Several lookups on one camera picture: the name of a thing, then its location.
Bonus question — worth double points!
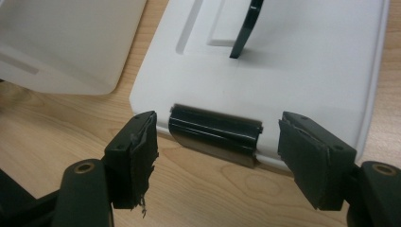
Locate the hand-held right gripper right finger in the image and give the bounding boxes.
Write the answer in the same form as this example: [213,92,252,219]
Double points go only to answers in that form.
[277,111,358,212]

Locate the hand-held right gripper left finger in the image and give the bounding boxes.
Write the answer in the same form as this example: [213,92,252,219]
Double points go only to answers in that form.
[102,110,160,219]

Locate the black latch clip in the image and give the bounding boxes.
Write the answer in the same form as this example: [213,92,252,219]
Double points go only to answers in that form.
[167,103,264,169]

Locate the white plastic box lid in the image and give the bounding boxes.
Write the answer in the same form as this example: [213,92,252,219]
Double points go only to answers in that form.
[129,0,392,172]

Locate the translucent white plastic box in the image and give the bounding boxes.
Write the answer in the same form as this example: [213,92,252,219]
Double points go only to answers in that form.
[0,0,148,96]

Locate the black lid handle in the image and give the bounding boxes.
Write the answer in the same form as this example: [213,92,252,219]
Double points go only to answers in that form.
[229,0,265,60]

